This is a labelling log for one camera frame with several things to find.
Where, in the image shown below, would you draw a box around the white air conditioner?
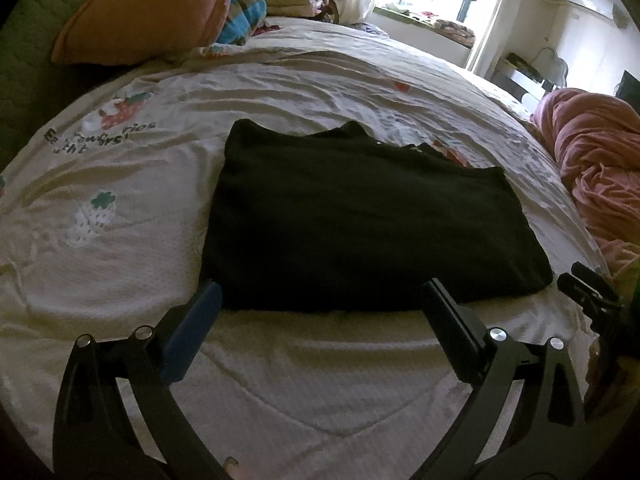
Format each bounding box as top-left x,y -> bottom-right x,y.
562,0 -> 616,19

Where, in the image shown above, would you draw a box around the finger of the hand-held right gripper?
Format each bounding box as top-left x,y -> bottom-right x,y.
557,261 -> 623,319

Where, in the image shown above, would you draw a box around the pink blanket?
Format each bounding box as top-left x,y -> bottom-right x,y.
530,87 -> 640,281

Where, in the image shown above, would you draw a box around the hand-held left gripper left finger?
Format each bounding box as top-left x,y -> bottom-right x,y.
52,280 -> 223,480

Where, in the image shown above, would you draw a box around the green window sill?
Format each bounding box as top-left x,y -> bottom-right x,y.
372,4 -> 476,49

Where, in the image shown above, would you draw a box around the pink pillow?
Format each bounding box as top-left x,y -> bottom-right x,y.
50,0 -> 256,66

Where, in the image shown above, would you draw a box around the dark television screen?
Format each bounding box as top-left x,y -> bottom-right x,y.
617,71 -> 640,107

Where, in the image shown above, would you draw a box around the blue plaid pillow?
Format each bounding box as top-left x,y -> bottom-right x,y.
215,0 -> 268,47

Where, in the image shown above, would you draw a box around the white printed bed sheet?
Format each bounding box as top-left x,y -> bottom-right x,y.
0,15 -> 621,480

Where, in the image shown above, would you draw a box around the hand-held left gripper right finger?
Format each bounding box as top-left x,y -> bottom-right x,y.
421,278 -> 586,480

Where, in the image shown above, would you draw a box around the floral clothes pile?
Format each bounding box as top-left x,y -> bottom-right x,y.
315,0 -> 347,24

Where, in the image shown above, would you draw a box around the dark cloth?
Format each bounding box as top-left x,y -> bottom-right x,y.
350,22 -> 391,37

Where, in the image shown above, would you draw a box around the low dark cabinet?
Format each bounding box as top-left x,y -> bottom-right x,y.
492,52 -> 551,106

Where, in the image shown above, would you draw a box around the clothes on window sill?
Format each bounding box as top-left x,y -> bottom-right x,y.
432,17 -> 476,43

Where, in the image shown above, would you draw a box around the black shirt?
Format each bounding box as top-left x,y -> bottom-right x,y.
199,119 -> 555,313

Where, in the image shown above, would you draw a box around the person's left hand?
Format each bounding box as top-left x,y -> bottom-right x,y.
222,456 -> 251,480

